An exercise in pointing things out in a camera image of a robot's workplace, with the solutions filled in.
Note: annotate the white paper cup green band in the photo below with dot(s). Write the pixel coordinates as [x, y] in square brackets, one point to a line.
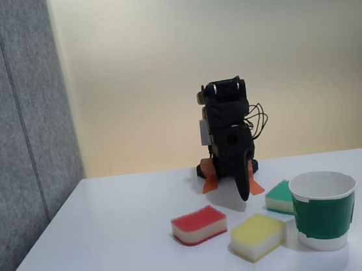
[324, 217]

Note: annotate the red sponge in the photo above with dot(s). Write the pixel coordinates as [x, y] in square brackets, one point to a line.
[198, 224]

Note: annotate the yellow sponge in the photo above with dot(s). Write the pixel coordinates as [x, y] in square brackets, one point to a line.
[257, 235]

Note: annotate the white controller box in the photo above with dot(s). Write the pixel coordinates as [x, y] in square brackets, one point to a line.
[204, 132]

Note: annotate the green sponge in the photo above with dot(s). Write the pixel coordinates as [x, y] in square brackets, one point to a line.
[281, 196]

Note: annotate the grey felt partition panel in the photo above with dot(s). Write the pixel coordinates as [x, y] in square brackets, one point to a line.
[20, 127]

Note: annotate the orange tape strip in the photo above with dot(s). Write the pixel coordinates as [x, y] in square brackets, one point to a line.
[256, 186]
[210, 184]

